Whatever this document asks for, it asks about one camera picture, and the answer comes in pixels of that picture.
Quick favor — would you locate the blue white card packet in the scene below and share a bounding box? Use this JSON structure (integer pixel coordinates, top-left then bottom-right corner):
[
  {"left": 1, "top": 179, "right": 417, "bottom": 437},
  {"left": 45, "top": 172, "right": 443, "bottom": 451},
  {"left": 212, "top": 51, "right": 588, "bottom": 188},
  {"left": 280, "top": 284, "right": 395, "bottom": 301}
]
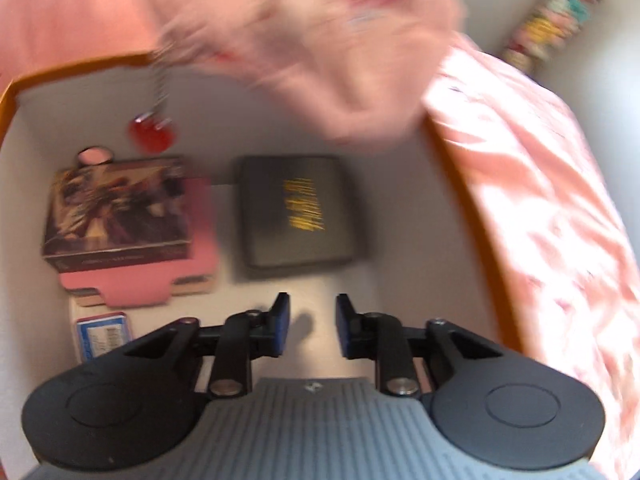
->
[{"left": 75, "top": 311, "right": 133, "bottom": 363}]

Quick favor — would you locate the red heart charm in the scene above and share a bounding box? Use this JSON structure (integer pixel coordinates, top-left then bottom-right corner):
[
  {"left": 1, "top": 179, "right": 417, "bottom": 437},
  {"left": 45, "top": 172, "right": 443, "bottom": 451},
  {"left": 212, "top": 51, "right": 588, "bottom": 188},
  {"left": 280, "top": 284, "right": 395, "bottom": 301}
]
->
[{"left": 127, "top": 55, "right": 180, "bottom": 155}]

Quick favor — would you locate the black box with gold print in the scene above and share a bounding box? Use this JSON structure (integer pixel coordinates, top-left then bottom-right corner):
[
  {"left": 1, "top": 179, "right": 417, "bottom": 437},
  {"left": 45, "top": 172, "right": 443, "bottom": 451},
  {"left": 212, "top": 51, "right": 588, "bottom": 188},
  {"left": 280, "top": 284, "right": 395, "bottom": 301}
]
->
[{"left": 234, "top": 154, "right": 358, "bottom": 268}]

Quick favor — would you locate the pink fabric pouch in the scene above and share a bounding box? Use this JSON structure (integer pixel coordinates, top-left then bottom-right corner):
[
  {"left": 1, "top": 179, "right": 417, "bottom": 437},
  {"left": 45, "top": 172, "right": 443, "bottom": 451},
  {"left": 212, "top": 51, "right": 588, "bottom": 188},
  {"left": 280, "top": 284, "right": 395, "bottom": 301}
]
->
[{"left": 150, "top": 0, "right": 463, "bottom": 143}]

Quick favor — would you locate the art printed box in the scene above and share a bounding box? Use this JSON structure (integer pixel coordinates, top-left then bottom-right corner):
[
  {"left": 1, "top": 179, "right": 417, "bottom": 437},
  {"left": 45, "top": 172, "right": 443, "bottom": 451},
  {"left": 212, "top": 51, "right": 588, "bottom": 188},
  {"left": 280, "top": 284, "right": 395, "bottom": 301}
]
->
[{"left": 41, "top": 156, "right": 211, "bottom": 273}]

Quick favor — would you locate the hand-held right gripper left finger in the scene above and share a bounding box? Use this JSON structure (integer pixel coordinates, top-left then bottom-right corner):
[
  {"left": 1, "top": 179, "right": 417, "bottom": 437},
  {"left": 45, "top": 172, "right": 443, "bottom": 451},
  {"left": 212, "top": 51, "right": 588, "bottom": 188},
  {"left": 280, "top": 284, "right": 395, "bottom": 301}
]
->
[{"left": 122, "top": 291, "right": 292, "bottom": 401}]

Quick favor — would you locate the orange cardboard box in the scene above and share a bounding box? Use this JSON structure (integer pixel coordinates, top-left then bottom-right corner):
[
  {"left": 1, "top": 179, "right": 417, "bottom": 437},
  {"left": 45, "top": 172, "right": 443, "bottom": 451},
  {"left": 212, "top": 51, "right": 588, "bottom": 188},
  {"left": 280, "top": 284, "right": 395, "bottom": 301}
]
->
[{"left": 0, "top": 50, "right": 531, "bottom": 480}]

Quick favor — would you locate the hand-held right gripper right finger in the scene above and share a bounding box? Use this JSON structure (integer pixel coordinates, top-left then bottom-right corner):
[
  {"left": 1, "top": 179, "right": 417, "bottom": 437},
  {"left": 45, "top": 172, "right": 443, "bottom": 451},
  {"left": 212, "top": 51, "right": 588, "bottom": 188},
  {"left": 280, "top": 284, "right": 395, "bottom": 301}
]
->
[{"left": 335, "top": 293, "right": 504, "bottom": 399}]

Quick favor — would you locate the pink printed blanket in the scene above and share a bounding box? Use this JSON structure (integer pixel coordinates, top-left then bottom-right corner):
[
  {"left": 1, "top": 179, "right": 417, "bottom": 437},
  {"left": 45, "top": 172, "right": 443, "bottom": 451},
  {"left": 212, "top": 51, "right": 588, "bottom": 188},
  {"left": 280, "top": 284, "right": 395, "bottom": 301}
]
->
[{"left": 0, "top": 0, "right": 640, "bottom": 480}]

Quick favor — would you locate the pink round compact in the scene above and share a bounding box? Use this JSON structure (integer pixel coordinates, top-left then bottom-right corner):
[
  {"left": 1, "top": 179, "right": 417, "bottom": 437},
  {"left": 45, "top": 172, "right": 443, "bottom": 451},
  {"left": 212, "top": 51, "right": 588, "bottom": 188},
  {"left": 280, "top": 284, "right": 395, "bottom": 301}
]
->
[{"left": 75, "top": 146, "right": 113, "bottom": 166}]

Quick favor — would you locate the column of plush toys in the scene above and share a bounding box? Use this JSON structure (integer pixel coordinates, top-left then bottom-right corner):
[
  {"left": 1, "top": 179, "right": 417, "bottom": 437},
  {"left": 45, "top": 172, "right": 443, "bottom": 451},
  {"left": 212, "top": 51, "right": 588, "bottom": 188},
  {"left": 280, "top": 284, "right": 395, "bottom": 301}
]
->
[{"left": 502, "top": 0, "right": 613, "bottom": 73}]

